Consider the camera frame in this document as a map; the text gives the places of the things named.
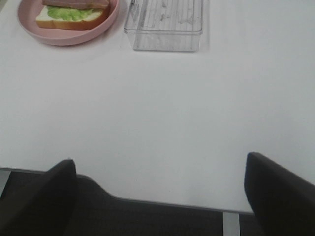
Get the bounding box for pink round plate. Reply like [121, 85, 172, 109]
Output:
[17, 0, 120, 46]

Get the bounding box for long bacon strip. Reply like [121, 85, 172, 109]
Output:
[42, 0, 110, 9]

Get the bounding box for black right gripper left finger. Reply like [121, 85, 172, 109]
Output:
[0, 159, 77, 236]

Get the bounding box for bread slice from box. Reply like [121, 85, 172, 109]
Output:
[35, 5, 110, 30]

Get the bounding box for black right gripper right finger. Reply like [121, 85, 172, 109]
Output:
[244, 152, 315, 236]

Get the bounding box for clear plastic box right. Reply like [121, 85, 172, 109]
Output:
[124, 0, 203, 53]

